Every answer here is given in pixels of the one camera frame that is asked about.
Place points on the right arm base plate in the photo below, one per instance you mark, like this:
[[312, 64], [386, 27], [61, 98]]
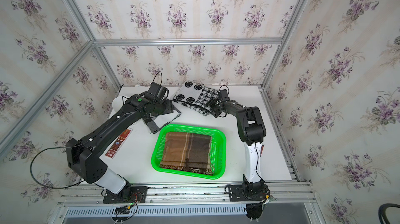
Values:
[[247, 191]]

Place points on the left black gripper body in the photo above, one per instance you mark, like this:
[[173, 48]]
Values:
[[163, 107]]

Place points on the small circuit board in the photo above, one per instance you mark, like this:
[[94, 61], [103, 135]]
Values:
[[122, 210]]

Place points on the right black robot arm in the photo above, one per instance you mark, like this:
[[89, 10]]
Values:
[[251, 130]]

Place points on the grey black checked scarf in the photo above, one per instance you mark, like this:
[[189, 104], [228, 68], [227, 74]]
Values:
[[157, 123]]

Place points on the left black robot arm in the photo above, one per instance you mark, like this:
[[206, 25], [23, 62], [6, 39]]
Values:
[[83, 156]]

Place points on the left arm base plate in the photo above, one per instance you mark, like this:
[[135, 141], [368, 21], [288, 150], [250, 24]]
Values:
[[129, 194]]

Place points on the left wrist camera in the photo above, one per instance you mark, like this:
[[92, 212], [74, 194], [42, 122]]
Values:
[[156, 92]]

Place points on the white smiley houndstooth scarf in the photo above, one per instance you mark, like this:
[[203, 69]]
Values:
[[195, 96]]

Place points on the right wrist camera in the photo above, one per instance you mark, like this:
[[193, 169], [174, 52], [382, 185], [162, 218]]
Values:
[[223, 96]]

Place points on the aluminium frame rail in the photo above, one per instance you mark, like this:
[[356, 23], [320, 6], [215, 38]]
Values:
[[192, 193]]

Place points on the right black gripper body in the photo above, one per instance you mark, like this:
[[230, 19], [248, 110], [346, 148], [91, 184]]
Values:
[[213, 107]]

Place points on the brown plaid fringed scarf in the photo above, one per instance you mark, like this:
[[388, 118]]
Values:
[[187, 152]]

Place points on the black chair part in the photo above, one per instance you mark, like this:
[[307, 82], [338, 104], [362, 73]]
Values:
[[389, 213]]

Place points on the green plastic basket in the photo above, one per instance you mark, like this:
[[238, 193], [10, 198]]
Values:
[[217, 153]]

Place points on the white tipped cup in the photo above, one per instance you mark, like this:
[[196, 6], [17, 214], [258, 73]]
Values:
[[117, 104]]

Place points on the left red snack packet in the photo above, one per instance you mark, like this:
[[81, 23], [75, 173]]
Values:
[[112, 151]]

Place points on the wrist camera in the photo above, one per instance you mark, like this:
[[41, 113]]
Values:
[[223, 96], [156, 92]]

